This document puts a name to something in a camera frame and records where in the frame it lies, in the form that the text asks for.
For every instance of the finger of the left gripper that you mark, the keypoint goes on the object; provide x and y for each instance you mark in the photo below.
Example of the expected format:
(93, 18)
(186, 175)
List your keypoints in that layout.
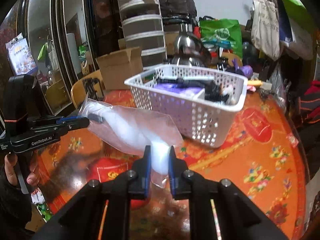
(23, 138)
(49, 120)

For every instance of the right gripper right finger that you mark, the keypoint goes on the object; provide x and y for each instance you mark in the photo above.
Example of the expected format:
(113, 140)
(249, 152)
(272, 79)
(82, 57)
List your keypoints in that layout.
(218, 209)

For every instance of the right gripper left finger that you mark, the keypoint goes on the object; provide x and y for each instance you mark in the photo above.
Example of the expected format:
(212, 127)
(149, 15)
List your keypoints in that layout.
(101, 210)

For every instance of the clear plastic bag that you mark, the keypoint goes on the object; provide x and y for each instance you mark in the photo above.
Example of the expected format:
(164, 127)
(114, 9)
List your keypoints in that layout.
(130, 130)

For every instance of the purple tissue pack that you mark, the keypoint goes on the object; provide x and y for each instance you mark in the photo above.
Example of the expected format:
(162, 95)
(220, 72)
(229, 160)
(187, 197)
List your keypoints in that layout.
(191, 92)

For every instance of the person left hand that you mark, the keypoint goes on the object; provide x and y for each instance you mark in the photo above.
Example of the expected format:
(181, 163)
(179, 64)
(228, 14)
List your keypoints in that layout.
(10, 161)

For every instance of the blue poster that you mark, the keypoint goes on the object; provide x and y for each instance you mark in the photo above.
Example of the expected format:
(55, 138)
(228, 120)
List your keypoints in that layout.
(20, 56)

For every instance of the floral red tablecloth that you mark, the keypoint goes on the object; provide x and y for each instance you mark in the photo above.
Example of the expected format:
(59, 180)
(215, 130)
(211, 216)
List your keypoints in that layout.
(260, 155)

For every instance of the cardboard box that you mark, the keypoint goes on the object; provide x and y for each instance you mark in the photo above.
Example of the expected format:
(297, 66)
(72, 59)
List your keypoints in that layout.
(118, 66)

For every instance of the white perforated plastic basket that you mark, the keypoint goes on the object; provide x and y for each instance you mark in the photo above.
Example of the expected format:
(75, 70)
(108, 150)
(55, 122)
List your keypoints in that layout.
(204, 121)

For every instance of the red black jacket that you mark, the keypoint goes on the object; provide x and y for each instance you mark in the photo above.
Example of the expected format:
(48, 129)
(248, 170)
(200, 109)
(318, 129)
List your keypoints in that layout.
(309, 104)

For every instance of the grey drawer tower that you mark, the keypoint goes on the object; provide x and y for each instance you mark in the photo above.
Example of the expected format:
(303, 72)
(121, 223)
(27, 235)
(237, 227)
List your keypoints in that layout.
(142, 26)

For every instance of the steel kettle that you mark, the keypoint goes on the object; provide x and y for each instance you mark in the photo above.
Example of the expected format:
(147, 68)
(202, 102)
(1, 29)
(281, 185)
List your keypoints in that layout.
(189, 50)

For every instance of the black bag on shelf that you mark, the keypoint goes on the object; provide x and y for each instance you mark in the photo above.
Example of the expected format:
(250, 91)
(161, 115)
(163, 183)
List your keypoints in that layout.
(178, 11)

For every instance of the white blue hanging bag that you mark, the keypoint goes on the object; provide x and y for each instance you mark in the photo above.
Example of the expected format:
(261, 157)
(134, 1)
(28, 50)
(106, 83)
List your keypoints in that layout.
(295, 41)

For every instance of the beige tote bag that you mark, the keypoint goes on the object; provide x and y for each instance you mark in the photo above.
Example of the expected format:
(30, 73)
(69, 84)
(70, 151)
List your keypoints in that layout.
(265, 28)

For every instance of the green shopping bag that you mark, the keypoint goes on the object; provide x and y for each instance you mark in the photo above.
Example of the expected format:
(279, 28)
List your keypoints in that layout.
(225, 33)

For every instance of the lime green bag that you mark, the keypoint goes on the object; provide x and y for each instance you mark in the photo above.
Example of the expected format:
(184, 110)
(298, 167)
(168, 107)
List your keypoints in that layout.
(297, 12)

